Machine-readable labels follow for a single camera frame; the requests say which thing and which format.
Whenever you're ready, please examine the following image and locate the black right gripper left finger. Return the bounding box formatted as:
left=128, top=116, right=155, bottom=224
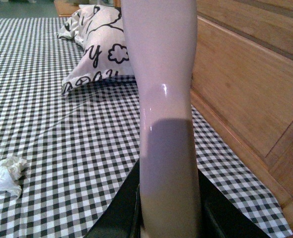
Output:
left=85, top=161, right=142, bottom=238

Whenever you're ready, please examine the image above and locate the black white checkered bedsheet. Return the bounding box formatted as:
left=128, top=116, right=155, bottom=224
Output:
left=0, top=16, right=293, bottom=238

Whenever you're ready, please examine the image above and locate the far wooden nightstand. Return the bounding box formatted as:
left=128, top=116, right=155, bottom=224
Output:
left=54, top=0, right=80, bottom=17

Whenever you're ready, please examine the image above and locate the wooden bed headboard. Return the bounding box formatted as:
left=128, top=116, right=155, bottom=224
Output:
left=191, top=0, right=293, bottom=232

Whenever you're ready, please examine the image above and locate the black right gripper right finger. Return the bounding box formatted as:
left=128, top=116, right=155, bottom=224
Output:
left=198, top=172, right=268, bottom=238

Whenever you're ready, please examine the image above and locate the black white printed pillow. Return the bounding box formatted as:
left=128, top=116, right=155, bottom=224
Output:
left=58, top=4, right=135, bottom=96

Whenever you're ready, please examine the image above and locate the beige hand brush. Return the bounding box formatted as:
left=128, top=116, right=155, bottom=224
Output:
left=121, top=0, right=202, bottom=238

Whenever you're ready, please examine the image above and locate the white tissue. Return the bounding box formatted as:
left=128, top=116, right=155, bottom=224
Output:
left=0, top=156, right=27, bottom=199

